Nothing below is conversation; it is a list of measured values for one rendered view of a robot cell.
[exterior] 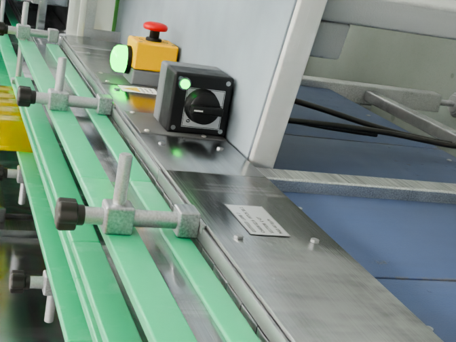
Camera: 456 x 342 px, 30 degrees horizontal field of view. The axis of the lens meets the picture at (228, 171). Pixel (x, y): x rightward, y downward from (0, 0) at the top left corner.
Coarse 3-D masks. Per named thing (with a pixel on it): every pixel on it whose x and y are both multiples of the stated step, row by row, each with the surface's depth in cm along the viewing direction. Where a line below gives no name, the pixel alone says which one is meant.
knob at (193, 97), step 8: (192, 96) 107; (200, 96) 107; (208, 96) 107; (192, 104) 106; (200, 104) 107; (208, 104) 107; (216, 104) 108; (192, 112) 106; (200, 112) 106; (208, 112) 106; (216, 112) 107; (192, 120) 109; (200, 120) 108; (208, 120) 108
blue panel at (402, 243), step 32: (320, 96) 168; (288, 128) 134; (288, 160) 114; (320, 160) 117; (352, 160) 121; (384, 160) 124; (416, 160) 128; (448, 160) 131; (288, 192) 100; (320, 224) 90; (352, 224) 92; (384, 224) 94; (416, 224) 96; (448, 224) 98; (352, 256) 82; (384, 256) 84; (416, 256) 85; (448, 256) 87; (416, 288) 77; (448, 288) 78; (448, 320) 71
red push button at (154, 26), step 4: (144, 24) 136; (148, 24) 135; (152, 24) 135; (156, 24) 135; (160, 24) 136; (164, 24) 137; (148, 28) 135; (152, 28) 135; (156, 28) 135; (160, 28) 135; (164, 28) 136; (152, 32) 136; (156, 32) 136; (152, 36) 137; (156, 36) 137
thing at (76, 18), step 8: (72, 0) 193; (80, 0) 193; (72, 8) 193; (80, 8) 178; (72, 16) 194; (80, 16) 178; (72, 24) 194; (80, 24) 179; (72, 32) 194; (80, 32) 179
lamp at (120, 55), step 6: (114, 48) 136; (120, 48) 135; (126, 48) 136; (114, 54) 135; (120, 54) 135; (126, 54) 135; (114, 60) 135; (120, 60) 135; (126, 60) 135; (114, 66) 136; (120, 66) 135; (126, 66) 135; (126, 72) 137
